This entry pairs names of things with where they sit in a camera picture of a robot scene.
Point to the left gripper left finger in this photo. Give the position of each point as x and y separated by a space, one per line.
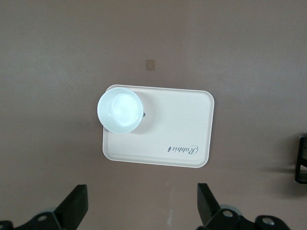
72 210

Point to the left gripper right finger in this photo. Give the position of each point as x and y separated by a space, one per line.
211 210

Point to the beige rabbit tray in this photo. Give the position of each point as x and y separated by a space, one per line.
168 119

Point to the white bowl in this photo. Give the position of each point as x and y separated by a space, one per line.
120 110

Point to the small brown tape patch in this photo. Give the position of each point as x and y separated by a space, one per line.
150 65

